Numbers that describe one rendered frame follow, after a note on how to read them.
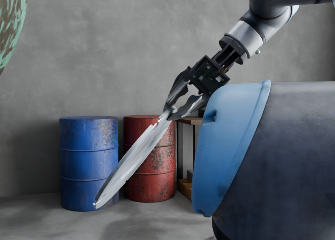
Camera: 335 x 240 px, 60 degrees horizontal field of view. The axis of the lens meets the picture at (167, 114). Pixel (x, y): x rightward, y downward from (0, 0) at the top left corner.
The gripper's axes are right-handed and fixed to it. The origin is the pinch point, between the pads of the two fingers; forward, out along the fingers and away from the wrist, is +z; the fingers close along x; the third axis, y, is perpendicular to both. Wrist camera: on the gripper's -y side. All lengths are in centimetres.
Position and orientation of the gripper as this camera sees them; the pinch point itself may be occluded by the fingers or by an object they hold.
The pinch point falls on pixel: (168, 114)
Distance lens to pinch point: 64.8
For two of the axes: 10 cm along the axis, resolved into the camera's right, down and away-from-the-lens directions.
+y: 0.0, 0.5, -10.0
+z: -7.1, 7.1, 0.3
